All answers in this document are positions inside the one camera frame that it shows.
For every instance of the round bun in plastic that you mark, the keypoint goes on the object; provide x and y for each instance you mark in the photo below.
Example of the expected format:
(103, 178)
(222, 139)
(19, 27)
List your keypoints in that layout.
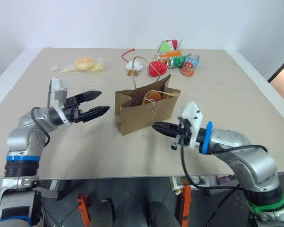
(84, 62)

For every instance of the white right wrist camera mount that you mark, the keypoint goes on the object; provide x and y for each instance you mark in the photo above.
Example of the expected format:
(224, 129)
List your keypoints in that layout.
(192, 118)

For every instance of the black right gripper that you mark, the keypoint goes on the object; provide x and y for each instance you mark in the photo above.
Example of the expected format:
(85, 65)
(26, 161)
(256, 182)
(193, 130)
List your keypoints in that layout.
(183, 136)

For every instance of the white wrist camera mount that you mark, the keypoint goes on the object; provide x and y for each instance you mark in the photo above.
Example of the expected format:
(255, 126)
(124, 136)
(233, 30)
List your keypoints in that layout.
(58, 94)
(192, 118)

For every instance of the stack of printed boxes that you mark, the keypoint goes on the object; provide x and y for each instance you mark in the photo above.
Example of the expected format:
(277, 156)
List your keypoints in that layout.
(196, 180)

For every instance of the green drink can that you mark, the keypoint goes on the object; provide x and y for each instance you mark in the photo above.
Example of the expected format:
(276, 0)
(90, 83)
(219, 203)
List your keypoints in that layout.
(177, 61)

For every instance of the orange fruit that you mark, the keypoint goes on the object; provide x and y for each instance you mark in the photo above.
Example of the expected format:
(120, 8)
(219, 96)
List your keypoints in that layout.
(153, 97)

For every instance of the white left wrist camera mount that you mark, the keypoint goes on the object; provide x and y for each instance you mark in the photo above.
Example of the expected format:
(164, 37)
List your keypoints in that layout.
(58, 94)

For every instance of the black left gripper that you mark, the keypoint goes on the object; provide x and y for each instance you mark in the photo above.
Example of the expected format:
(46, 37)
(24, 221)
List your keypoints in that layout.
(72, 112)

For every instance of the red blue drink can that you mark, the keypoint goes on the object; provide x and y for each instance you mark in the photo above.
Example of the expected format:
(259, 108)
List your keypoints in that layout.
(189, 66)

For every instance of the orange drink can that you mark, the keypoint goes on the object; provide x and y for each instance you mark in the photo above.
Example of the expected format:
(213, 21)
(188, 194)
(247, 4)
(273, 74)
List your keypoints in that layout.
(171, 54)

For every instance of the green red snack packet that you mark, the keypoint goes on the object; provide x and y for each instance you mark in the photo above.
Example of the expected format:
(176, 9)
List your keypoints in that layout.
(165, 46)

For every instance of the small yellow plastic packet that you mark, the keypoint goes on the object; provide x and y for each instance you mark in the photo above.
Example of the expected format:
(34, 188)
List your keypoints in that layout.
(68, 69)

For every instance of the red strawberry plush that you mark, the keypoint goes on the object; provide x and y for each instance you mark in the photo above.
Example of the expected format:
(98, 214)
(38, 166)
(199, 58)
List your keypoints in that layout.
(157, 68)

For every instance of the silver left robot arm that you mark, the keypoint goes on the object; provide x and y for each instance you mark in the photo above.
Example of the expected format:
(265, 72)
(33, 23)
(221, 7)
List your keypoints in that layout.
(21, 139)

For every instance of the brown paper bag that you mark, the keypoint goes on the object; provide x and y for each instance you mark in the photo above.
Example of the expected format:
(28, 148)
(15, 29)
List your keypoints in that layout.
(142, 118)

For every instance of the small white wrapper piece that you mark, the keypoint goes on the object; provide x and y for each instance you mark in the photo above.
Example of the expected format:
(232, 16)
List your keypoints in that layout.
(55, 68)

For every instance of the dark rounded shape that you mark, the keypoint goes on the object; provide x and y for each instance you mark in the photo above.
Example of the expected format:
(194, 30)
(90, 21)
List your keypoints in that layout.
(161, 215)
(104, 215)

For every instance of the large yellow plastic packet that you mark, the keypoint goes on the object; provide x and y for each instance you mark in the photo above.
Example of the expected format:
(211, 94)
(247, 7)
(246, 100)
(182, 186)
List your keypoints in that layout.
(98, 66)

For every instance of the orange clamp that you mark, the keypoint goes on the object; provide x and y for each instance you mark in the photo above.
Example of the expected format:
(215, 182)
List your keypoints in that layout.
(83, 208)
(186, 205)

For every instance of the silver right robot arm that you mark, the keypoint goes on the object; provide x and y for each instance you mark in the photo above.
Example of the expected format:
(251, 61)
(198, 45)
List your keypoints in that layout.
(246, 160)

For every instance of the grey metal bracket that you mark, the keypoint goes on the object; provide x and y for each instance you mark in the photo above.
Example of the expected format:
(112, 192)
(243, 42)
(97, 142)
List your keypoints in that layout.
(48, 191)

